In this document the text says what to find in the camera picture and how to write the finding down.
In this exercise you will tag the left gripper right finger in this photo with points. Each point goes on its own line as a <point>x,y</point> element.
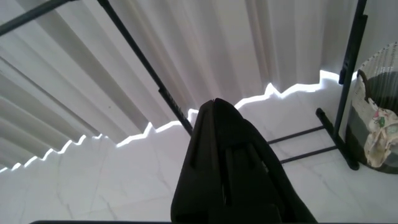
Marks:
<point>248,186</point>

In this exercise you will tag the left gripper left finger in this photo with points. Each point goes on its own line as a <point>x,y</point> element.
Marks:
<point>199,186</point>

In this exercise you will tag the black clothes rack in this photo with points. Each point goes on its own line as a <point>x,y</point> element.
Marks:
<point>146,62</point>

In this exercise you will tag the white laundry basket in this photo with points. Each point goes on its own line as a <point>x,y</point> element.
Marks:
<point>382,84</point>

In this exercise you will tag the cream printed garment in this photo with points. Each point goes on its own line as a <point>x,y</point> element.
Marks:
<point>382,137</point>

